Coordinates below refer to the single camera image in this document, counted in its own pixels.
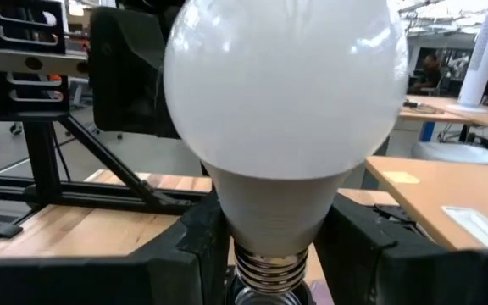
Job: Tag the white round column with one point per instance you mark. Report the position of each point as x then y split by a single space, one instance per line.
483 51

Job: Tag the person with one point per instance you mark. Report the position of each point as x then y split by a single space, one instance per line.
428 74

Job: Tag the white rectangular plate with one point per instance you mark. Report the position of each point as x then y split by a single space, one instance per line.
477 226

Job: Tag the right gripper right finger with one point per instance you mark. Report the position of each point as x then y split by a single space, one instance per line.
417 279

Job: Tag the yellow sticky note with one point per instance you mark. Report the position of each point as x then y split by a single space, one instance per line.
400 177

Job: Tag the beige wooden desk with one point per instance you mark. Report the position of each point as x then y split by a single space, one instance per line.
439 190

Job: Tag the white light bulb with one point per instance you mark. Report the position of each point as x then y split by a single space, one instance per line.
286 93

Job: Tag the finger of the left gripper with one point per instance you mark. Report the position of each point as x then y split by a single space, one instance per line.
125 84

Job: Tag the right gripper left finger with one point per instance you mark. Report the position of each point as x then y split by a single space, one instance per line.
100 279

